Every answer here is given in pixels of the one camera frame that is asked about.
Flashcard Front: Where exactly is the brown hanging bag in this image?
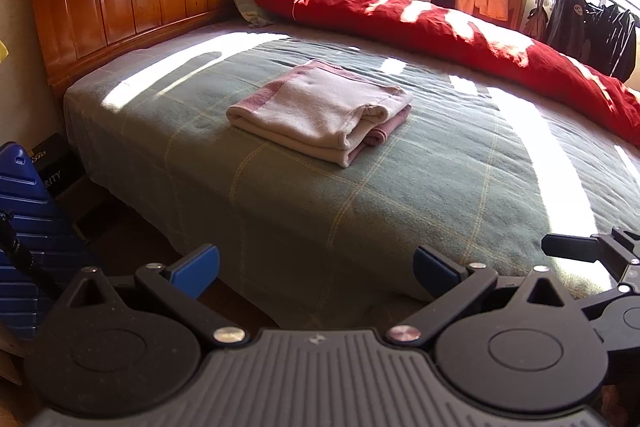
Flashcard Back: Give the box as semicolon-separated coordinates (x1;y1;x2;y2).
522;0;551;40

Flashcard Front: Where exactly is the blue ribbed suitcase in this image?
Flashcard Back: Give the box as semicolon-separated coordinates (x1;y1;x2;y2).
0;142;96;343

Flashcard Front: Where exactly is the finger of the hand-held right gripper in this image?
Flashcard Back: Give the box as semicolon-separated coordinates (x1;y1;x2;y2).
579;278;640;322
541;227;640;276

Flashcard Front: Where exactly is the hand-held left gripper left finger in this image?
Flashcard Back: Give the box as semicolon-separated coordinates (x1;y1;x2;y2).
52;244;249;349

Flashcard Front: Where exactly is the green plaid bed blanket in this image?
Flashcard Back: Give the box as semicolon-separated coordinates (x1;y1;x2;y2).
64;23;640;330

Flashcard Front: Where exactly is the red duvet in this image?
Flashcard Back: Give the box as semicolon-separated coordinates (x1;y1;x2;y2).
252;0;640;158

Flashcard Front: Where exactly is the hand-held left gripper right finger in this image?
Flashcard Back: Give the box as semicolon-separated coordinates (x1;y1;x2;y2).
385;245;578;349

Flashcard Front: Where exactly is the black jacket with white badge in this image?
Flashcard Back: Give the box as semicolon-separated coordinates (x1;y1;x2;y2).
546;0;590;60

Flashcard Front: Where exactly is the pink and white knit sweater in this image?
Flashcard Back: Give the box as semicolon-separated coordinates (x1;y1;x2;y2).
226;59;413;168

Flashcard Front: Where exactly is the black cardboard box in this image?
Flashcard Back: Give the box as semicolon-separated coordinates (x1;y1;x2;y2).
30;134;86;198

